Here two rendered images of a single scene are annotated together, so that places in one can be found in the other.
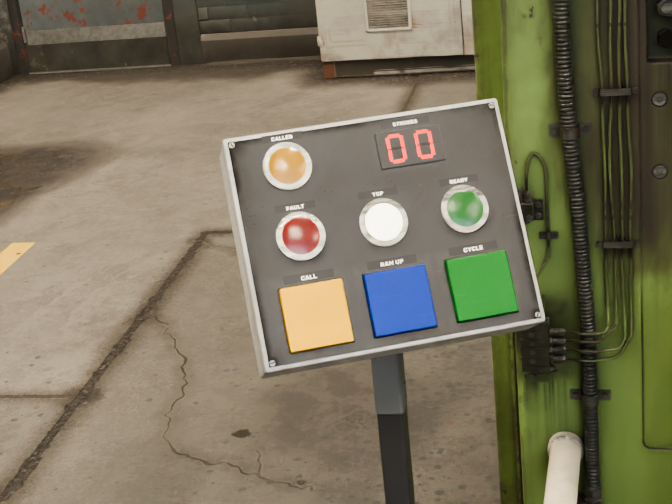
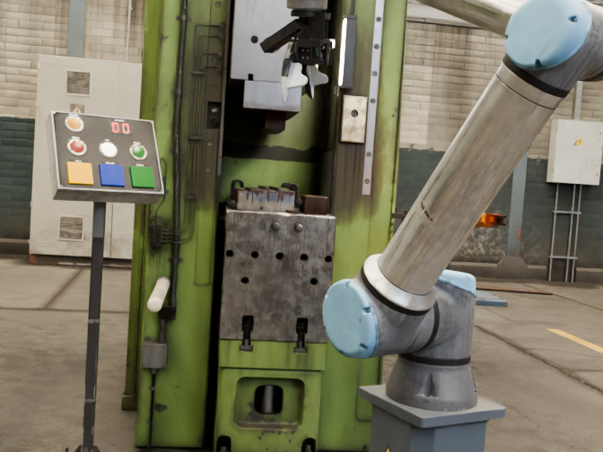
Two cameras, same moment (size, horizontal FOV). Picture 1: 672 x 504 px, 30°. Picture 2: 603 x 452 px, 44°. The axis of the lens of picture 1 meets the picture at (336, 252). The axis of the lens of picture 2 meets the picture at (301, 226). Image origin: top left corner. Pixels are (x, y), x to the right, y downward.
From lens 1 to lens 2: 124 cm
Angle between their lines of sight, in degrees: 27
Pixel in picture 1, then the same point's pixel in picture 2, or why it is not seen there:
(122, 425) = not seen: outside the picture
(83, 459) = not seen: outside the picture
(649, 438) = (196, 281)
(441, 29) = not seen: hidden behind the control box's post
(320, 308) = (82, 170)
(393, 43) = (72, 247)
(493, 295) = (146, 180)
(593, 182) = (183, 171)
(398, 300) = (111, 174)
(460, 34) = (109, 247)
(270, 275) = (64, 157)
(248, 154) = (60, 117)
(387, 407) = (97, 233)
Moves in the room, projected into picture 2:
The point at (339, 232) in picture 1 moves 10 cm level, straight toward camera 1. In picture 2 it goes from (91, 149) to (94, 149)
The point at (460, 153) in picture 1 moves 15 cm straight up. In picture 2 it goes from (138, 134) to (141, 89)
